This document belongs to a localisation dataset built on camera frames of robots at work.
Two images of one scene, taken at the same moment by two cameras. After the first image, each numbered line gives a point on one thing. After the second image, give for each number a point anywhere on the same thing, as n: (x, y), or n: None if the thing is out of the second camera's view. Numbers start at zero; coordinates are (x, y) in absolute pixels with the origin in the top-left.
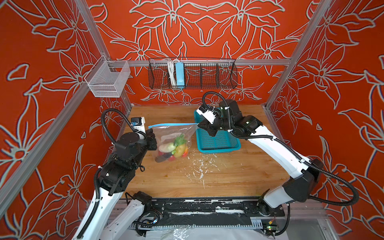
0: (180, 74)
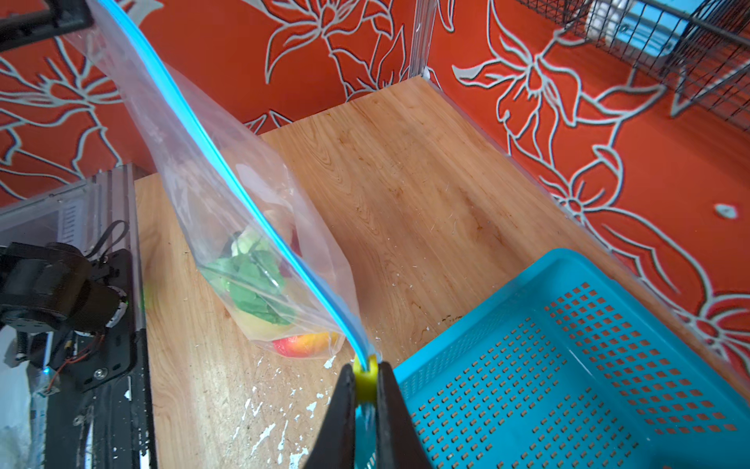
0: (657, 26)
